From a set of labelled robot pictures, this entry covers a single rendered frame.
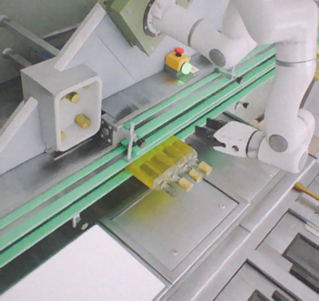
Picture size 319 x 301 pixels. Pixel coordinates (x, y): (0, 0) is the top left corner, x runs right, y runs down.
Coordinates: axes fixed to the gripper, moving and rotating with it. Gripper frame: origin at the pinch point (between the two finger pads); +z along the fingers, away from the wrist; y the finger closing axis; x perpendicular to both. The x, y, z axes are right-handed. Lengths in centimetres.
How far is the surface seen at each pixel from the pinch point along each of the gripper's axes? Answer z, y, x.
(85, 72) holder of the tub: 36.3, -11.8, 13.3
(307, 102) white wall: 187, 591, -288
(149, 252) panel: 9.5, -18.9, -40.9
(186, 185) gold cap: 10.3, 2.5, -27.2
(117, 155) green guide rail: 32.7, -7.2, -18.2
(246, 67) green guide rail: 26, 68, -10
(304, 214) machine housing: -18, 39, -52
